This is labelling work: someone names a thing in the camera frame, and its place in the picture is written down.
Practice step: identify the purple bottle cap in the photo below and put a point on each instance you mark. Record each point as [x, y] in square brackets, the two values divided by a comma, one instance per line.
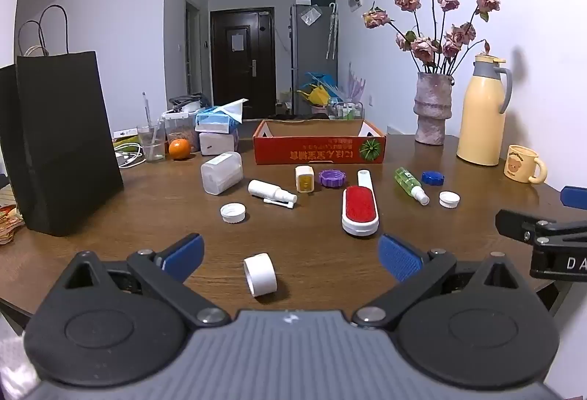
[332, 179]

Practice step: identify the yellow banana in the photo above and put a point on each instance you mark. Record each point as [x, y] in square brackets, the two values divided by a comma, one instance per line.
[127, 140]

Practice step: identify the purple tissue pack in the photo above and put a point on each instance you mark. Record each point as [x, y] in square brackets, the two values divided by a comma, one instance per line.
[218, 142]

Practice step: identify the translucent plastic container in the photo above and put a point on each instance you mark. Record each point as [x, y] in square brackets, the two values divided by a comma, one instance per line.
[222, 173]

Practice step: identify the black paper bag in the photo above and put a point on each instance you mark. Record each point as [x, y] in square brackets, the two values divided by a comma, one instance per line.
[59, 138]

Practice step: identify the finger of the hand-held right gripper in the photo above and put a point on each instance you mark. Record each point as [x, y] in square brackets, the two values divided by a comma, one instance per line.
[575, 197]
[513, 223]

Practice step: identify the blue plastic hangers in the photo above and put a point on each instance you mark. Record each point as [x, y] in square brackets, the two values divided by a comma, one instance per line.
[323, 79]

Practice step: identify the red white lint brush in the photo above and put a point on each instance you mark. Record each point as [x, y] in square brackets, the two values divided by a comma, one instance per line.
[360, 205]

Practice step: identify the blue bottle cap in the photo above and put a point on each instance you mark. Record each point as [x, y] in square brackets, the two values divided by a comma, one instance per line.
[433, 178]

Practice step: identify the black garbage bag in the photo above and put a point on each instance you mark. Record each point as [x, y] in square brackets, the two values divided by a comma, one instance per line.
[293, 117]

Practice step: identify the white spray bottle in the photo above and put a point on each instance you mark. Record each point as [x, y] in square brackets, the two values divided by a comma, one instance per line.
[268, 191]

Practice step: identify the orange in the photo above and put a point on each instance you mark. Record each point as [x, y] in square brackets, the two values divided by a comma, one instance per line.
[179, 149]

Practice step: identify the colourful snack packet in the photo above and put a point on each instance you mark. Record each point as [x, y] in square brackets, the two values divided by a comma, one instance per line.
[10, 225]

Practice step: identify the green spray bottle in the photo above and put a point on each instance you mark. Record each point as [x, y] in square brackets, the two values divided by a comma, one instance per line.
[408, 180]

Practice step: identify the white power strip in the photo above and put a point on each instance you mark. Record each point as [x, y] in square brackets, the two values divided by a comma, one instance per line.
[124, 132]

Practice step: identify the black headphones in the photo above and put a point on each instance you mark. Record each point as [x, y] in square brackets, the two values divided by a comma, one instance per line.
[183, 101]

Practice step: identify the yellow bear mug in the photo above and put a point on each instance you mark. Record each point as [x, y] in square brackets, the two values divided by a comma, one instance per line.
[518, 164]

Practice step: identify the small white bottle cap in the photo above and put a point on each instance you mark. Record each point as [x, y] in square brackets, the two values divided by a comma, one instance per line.
[449, 199]

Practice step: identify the clear lidded food container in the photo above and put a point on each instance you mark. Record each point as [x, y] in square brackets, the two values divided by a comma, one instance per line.
[181, 129]

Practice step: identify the grey side door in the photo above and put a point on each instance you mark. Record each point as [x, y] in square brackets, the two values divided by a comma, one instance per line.
[192, 51]

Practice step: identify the dried pink roses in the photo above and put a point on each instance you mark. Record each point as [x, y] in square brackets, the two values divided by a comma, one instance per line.
[424, 46]

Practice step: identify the dark brown door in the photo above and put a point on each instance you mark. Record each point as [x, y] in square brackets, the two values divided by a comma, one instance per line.
[243, 69]

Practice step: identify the clear glass cup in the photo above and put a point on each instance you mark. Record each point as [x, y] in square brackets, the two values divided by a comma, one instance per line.
[151, 145]

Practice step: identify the wide white bottle cap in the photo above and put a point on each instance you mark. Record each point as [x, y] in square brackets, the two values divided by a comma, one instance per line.
[233, 213]

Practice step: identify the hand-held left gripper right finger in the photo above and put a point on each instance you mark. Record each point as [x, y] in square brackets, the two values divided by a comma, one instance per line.
[398, 258]

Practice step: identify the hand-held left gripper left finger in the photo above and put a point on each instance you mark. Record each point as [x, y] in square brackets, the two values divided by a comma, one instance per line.
[184, 254]

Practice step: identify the white cylindrical cap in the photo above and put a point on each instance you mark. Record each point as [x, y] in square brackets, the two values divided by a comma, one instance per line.
[261, 275]

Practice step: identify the white hanging umbrella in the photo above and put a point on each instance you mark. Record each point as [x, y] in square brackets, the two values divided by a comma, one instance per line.
[331, 33]

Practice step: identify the yellow thermos jug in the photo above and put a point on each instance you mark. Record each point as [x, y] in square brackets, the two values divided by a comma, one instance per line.
[481, 120]

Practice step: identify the yellow bag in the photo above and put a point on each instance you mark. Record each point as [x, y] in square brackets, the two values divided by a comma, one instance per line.
[317, 96]

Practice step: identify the red cardboard box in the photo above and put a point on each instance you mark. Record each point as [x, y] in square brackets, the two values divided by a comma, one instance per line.
[316, 150]

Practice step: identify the white yellow small case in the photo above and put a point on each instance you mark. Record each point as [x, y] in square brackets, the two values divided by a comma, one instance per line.
[304, 179]

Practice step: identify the pink bucket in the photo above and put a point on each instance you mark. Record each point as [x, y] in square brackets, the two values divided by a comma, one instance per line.
[320, 110]

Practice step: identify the pink ceramic vase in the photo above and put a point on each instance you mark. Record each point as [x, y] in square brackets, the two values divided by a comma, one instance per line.
[431, 108]

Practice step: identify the grey refrigerator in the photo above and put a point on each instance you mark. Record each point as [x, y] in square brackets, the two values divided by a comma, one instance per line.
[312, 51]

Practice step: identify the blue tissue pack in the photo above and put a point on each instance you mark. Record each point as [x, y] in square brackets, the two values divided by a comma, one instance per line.
[215, 121]

